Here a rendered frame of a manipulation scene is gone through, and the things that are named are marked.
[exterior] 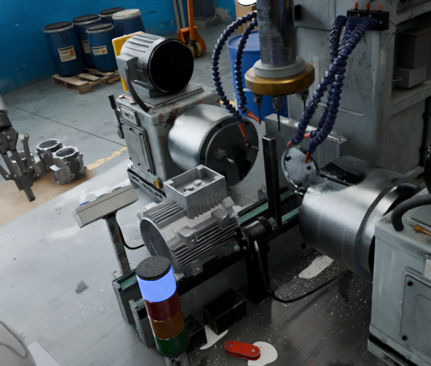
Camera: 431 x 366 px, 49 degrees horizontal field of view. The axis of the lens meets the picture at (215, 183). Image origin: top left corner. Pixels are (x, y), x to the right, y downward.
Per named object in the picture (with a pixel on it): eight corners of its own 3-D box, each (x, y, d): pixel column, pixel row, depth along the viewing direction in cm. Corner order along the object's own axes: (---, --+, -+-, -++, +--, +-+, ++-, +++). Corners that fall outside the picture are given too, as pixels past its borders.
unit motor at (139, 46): (166, 124, 202) (146, 24, 181) (211, 146, 178) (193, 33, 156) (112, 146, 190) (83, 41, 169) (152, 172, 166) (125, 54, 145)
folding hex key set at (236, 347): (262, 351, 111) (262, 346, 110) (258, 362, 109) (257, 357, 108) (227, 343, 115) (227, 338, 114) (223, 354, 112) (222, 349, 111)
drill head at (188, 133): (208, 145, 185) (198, 85, 173) (270, 176, 158) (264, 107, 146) (153, 170, 174) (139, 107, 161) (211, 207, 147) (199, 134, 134)
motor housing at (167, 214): (203, 226, 137) (193, 170, 128) (246, 255, 124) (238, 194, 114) (144, 259, 128) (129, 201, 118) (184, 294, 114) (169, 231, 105)
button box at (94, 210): (133, 203, 138) (125, 187, 138) (139, 199, 131) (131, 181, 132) (79, 229, 130) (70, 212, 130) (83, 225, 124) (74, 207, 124)
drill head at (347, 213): (339, 209, 137) (340, 131, 124) (482, 278, 107) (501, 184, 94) (277, 248, 125) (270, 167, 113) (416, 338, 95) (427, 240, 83)
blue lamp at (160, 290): (164, 272, 84) (160, 253, 82) (182, 290, 80) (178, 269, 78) (135, 289, 82) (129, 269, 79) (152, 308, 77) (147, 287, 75)
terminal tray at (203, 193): (204, 186, 127) (200, 163, 123) (229, 201, 119) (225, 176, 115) (167, 205, 121) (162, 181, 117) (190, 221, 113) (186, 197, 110)
